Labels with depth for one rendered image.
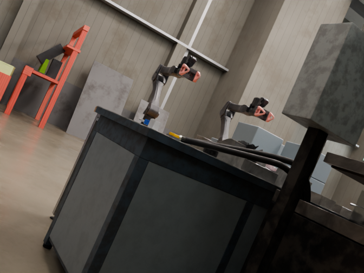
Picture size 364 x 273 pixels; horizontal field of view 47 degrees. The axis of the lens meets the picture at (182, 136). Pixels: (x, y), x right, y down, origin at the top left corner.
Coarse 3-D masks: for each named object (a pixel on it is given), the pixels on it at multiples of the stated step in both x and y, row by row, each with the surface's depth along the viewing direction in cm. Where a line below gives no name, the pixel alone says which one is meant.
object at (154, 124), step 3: (141, 120) 231; (144, 120) 230; (147, 120) 226; (150, 120) 225; (153, 120) 224; (144, 123) 227; (147, 123) 226; (150, 123) 224; (153, 123) 223; (156, 123) 224; (159, 123) 226; (147, 126) 225; (150, 126) 224; (153, 126) 223; (156, 126) 225; (156, 129) 226
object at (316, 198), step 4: (312, 192) 279; (312, 196) 277; (316, 196) 275; (320, 196) 272; (312, 200) 276; (316, 200) 273; (320, 200) 271; (324, 200) 273; (328, 200) 275; (332, 200) 277; (320, 204) 272; (324, 204) 274; (328, 204) 276; (332, 204) 278; (328, 208) 277; (332, 208) 278
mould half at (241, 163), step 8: (200, 136) 252; (232, 144) 225; (240, 144) 226; (224, 160) 225; (232, 160) 220; (240, 160) 214; (248, 160) 214; (240, 168) 213; (248, 168) 215; (256, 168) 218; (264, 168) 220; (256, 176) 219; (264, 176) 221; (272, 176) 224
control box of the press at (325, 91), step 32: (320, 32) 168; (352, 32) 157; (320, 64) 162; (352, 64) 161; (320, 96) 156; (352, 96) 164; (320, 128) 165; (352, 128) 168; (288, 192) 167; (288, 224) 168; (256, 256) 167
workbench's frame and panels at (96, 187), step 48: (96, 144) 215; (144, 144) 172; (96, 192) 192; (144, 192) 176; (192, 192) 188; (240, 192) 201; (48, 240) 220; (96, 240) 174; (144, 240) 181; (192, 240) 193; (240, 240) 207
